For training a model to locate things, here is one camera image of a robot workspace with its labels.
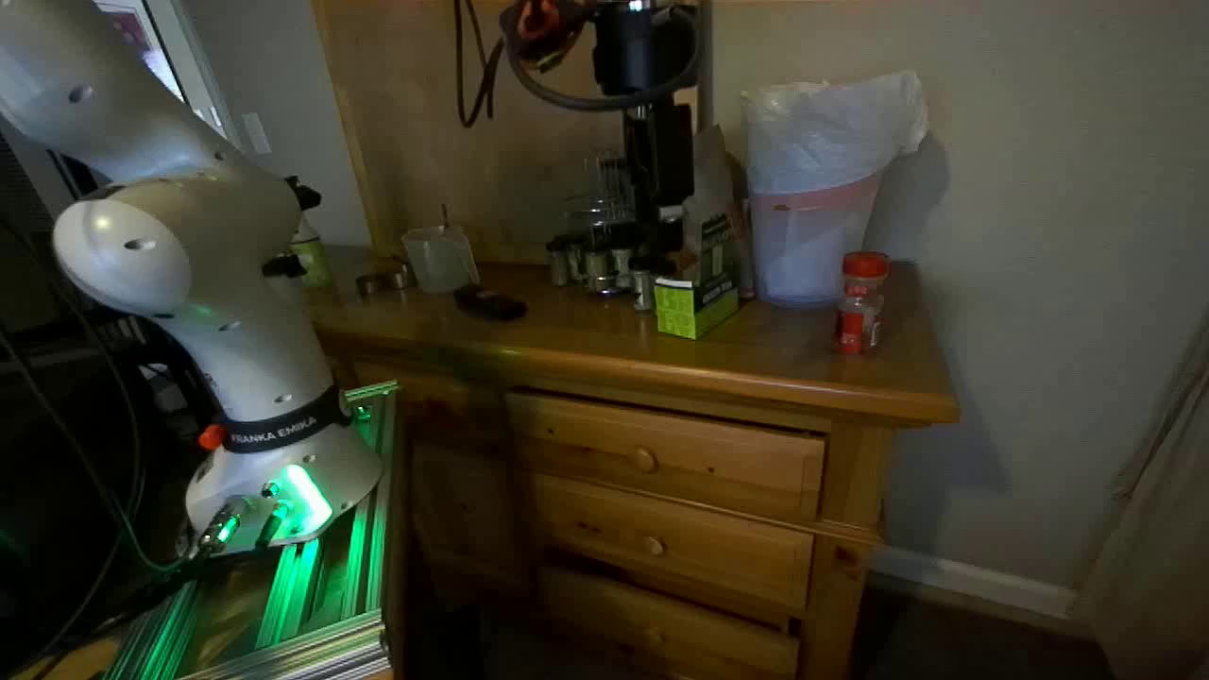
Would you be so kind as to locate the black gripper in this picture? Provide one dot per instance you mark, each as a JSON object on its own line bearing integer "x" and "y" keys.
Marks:
{"x": 657, "y": 153}

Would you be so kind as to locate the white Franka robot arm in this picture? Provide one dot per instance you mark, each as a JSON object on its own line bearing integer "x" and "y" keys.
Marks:
{"x": 211, "y": 266}

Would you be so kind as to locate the red lidded spice container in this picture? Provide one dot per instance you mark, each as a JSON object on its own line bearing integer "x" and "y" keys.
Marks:
{"x": 862, "y": 305}

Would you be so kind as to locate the black lidded spice jar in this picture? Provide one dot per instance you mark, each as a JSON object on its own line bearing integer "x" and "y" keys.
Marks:
{"x": 642, "y": 290}
{"x": 588, "y": 266}
{"x": 618, "y": 266}

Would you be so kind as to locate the brown paper bag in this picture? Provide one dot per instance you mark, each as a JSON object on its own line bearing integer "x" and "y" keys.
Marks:
{"x": 715, "y": 184}

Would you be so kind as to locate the green cardboard box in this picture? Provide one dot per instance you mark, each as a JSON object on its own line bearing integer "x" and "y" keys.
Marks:
{"x": 696, "y": 305}

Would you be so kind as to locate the white bin with bag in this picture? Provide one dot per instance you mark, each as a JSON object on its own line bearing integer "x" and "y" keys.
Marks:
{"x": 818, "y": 190}

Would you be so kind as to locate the black remote control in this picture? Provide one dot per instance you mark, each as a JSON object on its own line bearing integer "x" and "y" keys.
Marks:
{"x": 492, "y": 305}

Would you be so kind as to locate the wooden dresser drawer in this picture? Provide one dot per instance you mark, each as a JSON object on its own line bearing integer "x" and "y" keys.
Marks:
{"x": 672, "y": 541}
{"x": 667, "y": 454}
{"x": 667, "y": 625}

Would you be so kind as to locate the clear plastic measuring cup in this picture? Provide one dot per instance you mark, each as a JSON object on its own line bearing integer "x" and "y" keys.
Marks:
{"x": 438, "y": 258}

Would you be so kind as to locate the round wooden drawer knob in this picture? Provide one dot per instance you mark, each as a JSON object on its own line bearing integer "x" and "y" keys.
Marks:
{"x": 642, "y": 459}
{"x": 652, "y": 546}

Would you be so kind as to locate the wooden dresser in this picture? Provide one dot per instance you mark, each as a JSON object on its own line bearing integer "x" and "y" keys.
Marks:
{"x": 702, "y": 479}

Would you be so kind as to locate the small dark metal object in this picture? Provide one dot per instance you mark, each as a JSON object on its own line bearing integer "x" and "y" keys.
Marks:
{"x": 384, "y": 276}

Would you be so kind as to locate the green spray bottle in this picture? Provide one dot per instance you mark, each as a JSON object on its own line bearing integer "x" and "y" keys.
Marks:
{"x": 312, "y": 258}

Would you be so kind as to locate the white light switch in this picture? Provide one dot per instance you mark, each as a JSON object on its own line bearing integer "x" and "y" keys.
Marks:
{"x": 254, "y": 134}

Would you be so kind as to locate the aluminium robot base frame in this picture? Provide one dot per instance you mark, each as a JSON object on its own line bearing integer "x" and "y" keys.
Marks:
{"x": 289, "y": 590}

